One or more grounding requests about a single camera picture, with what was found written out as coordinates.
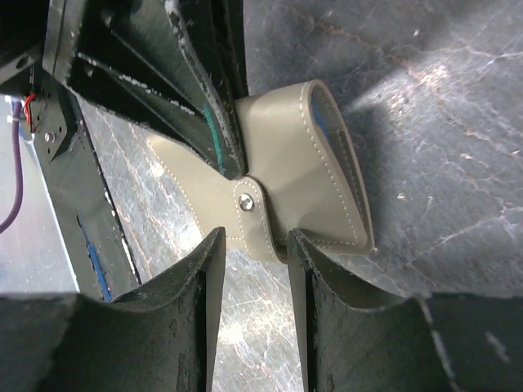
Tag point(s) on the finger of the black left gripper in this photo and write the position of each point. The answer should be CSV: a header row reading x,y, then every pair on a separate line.
x,y
210,38
122,56

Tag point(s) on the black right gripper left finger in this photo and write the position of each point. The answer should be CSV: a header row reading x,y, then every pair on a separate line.
x,y
161,336

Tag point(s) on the beige leather card holder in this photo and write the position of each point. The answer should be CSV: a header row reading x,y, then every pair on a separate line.
x,y
303,173

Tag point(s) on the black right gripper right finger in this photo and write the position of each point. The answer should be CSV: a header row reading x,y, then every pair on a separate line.
x,y
353,336

